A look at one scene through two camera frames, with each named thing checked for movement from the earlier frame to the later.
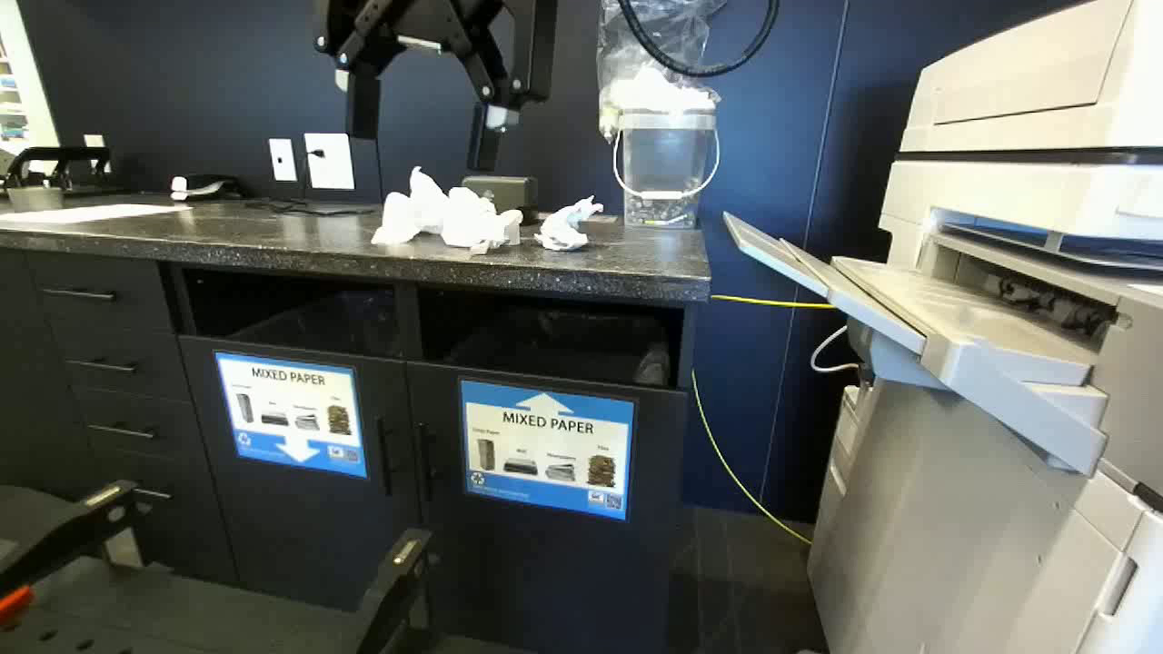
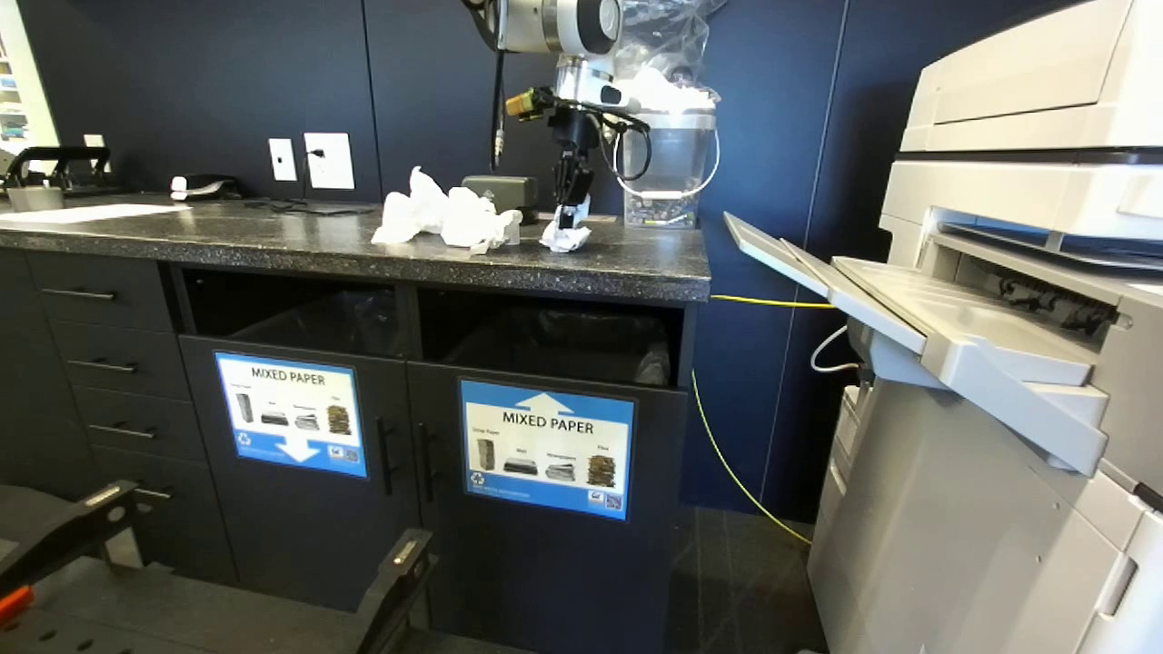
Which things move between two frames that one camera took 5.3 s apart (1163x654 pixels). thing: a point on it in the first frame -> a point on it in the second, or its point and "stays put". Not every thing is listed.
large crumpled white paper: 412,210 stays put
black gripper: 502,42 -> 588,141
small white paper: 561,230 stays put
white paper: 475,224 stays put
